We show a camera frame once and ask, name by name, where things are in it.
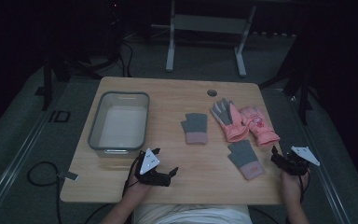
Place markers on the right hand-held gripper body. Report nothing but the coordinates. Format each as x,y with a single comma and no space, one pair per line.
292,166

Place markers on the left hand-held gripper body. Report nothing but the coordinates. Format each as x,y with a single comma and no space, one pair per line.
150,179

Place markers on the grey glove with pink cuff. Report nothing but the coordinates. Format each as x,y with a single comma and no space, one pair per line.
245,158
195,127

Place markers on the grey plastic tub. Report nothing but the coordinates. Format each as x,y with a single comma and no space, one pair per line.
122,127

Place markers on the person's left hand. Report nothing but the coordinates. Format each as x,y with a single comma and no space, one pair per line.
136,189

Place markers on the person's right hand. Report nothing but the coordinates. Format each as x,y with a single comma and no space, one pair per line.
293,186

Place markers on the pink glove with red print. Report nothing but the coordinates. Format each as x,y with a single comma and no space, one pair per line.
259,126

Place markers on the person's white clothing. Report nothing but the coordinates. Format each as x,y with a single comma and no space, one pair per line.
192,214

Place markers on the black metal stand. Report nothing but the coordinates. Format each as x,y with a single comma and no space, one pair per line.
48,84
303,93

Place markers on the white metal desk frame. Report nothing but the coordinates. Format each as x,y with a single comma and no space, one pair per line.
211,23

